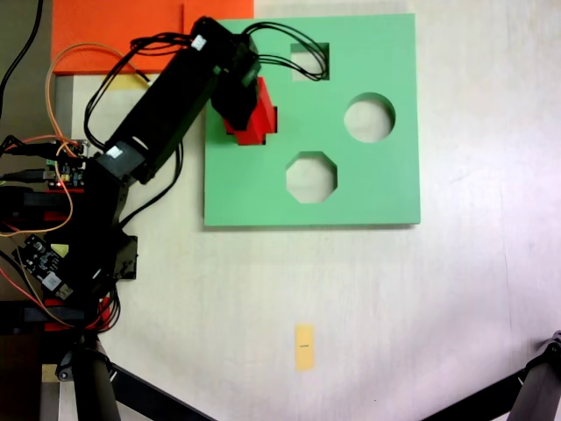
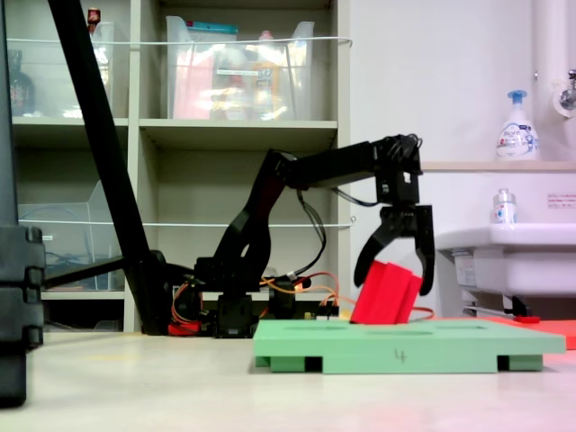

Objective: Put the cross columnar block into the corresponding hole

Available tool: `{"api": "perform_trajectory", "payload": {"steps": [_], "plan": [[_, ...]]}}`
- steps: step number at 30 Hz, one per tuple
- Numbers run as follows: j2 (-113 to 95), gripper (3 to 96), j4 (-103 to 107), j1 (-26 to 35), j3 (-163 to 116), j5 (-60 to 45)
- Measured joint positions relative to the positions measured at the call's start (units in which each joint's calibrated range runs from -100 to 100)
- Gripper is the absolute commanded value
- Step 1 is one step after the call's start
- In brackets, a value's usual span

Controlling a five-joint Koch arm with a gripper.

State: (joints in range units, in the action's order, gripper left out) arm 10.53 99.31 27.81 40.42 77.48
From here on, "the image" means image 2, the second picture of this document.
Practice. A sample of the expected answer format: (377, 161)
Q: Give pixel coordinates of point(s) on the red cross columnar block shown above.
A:
(382, 292)

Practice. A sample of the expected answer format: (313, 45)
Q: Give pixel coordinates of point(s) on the green shape hole board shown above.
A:
(405, 346)

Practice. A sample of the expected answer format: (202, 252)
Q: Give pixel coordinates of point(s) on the small clear sanitizer bottle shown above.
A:
(504, 209)

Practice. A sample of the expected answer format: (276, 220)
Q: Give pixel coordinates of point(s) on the circuit board with connectors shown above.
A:
(321, 317)

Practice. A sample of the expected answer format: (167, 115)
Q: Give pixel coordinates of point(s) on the white sink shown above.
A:
(531, 261)

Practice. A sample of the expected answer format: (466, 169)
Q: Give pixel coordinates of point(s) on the black table clamp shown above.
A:
(281, 306)

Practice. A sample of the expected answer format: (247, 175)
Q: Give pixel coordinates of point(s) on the small red clip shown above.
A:
(527, 319)

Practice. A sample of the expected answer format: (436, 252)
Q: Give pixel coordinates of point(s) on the white blue soap pump bottle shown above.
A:
(517, 135)

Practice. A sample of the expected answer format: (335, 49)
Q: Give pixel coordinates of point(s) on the pink cap spray bottle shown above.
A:
(266, 76)

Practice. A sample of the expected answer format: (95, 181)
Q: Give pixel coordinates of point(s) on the metal faucet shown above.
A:
(568, 94)

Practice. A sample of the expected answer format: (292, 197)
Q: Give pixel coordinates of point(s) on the beige shelf unit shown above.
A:
(202, 130)

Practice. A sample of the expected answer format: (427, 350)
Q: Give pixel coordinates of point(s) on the red base clamp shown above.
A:
(184, 328)

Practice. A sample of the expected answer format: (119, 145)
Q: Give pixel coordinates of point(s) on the large clear storage bin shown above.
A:
(193, 90)

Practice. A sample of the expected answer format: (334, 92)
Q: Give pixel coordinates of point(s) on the pink package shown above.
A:
(193, 85)

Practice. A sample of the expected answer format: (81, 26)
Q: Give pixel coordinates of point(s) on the black tripod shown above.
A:
(96, 117)

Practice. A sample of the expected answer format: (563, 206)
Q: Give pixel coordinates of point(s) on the brown bottle red cap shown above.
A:
(93, 18)

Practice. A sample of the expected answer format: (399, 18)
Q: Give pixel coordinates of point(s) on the notched black stack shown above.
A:
(20, 288)

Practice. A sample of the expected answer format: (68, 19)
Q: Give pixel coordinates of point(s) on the clear bin with bottles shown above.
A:
(49, 90)

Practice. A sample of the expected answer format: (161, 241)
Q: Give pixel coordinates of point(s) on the dark round bottle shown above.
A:
(20, 90)

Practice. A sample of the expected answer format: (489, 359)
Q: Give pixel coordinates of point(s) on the dark vertical post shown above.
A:
(8, 135)

